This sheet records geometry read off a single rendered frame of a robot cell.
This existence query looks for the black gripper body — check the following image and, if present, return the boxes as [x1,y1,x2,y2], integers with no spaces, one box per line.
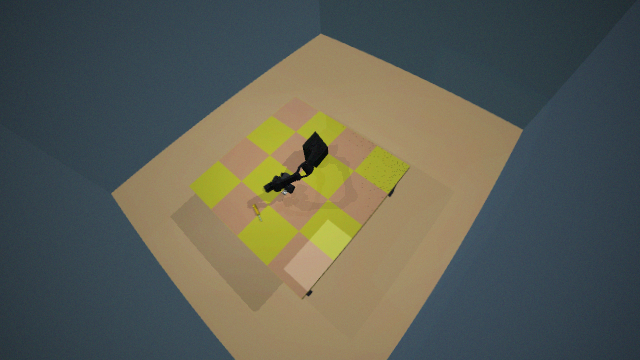
[272,175,295,194]

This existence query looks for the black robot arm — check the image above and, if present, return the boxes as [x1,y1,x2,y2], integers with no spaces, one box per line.
[263,141,323,193]

